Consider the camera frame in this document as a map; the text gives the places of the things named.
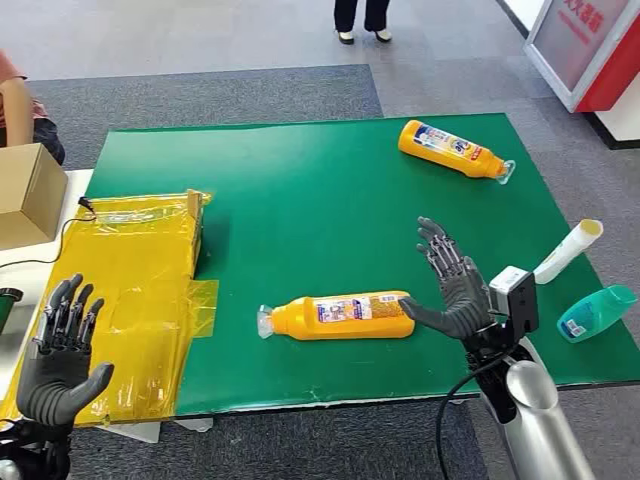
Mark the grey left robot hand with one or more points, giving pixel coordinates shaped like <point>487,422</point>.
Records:
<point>55,378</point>

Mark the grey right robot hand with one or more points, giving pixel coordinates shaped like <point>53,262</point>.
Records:
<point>463,298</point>

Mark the orange bottle with clear cap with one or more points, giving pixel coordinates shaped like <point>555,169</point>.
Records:
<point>445,149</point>
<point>345,316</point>

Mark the white tube bottle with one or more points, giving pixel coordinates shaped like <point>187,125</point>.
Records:
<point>567,252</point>

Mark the teal plastic bottle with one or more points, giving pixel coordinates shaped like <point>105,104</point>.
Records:
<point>592,312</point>

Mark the yellow taped flat box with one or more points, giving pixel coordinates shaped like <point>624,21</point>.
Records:
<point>145,278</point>

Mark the brown cardboard box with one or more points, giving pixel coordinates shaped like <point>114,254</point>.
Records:
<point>25,192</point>

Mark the green table mat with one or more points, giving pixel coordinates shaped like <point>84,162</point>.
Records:
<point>310,232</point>

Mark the seated person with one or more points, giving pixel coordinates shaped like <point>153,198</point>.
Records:
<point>20,112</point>

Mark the white display plinth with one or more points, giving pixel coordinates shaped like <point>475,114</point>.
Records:
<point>623,119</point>

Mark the red and white sign board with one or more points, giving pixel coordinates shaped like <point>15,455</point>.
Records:
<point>585,46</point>

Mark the standing person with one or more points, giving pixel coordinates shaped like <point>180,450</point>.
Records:
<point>358,16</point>

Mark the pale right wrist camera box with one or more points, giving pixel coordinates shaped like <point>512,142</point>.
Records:
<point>518,298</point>

